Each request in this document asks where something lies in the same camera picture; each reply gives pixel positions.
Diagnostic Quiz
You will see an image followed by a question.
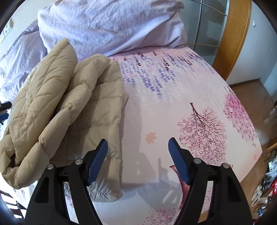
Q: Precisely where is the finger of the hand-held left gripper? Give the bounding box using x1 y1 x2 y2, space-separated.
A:
0 102 12 125

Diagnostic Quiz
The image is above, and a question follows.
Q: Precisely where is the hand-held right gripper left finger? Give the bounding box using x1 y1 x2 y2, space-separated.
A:
25 138 109 225

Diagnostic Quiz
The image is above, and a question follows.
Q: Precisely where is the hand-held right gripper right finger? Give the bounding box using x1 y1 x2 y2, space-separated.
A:
168 137 253 225

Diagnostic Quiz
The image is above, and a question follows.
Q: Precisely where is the cream puffer jacket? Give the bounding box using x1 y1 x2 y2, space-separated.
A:
0 38 129 203

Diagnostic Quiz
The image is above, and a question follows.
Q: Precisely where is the lilac pillow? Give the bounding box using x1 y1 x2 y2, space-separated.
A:
0 19 48 102
38 0 187 58

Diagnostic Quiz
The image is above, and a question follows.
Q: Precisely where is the bed with floral pink sheet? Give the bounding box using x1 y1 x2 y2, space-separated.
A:
0 43 263 225

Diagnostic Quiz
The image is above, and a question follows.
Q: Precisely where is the pile of floor clutter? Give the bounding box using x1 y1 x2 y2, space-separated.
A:
251 149 277 219

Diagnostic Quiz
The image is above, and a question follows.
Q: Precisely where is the dark slatted chair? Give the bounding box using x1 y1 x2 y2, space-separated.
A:
0 190 27 225

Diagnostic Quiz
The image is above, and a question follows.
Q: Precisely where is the wooden framed glass door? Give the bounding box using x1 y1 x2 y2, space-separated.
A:
180 0 252 81

